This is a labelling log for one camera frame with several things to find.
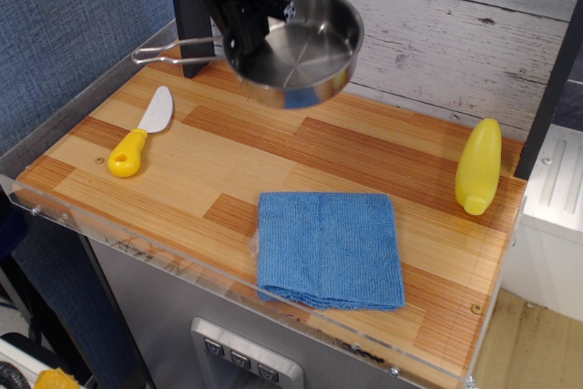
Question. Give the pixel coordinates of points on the dark right vertical post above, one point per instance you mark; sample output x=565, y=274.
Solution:
x=558, y=78

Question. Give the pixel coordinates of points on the yellow plastic bottle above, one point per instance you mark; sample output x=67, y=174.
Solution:
x=479, y=168

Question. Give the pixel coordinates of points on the clear acrylic front guard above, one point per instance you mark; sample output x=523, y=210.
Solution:
x=430, y=343

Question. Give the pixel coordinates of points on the blue folded cloth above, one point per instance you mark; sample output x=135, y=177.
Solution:
x=329, y=250

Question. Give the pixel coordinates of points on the yellow object bottom left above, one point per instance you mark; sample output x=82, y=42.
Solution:
x=55, y=379

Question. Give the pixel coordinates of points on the stainless steel pot with handle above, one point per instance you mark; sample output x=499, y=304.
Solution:
x=302, y=62

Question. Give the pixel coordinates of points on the white side cabinet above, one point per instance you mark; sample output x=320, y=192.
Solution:
x=544, y=263

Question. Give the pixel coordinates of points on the yellow handled toy knife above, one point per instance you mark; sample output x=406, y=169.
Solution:
x=125, y=159

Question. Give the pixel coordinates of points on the silver button control panel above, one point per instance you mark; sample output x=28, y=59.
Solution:
x=231, y=360

